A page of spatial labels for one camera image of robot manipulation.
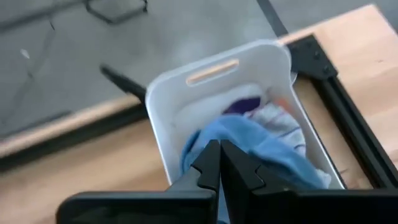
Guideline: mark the grey sock with pink toe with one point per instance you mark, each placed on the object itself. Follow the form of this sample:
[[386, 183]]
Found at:
[[280, 124]]

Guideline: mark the small white plastic bin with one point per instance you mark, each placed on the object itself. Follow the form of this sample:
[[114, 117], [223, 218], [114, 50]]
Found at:
[[174, 102]]

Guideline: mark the blue sock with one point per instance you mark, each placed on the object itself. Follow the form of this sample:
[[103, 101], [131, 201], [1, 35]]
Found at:
[[264, 143]]

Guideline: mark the black aluminium table frame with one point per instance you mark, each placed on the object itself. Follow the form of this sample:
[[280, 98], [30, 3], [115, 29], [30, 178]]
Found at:
[[314, 59]]

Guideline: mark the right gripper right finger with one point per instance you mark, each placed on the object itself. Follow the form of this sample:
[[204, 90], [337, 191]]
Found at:
[[280, 208]]

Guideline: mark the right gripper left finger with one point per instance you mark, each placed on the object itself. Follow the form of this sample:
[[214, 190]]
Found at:
[[155, 208]]

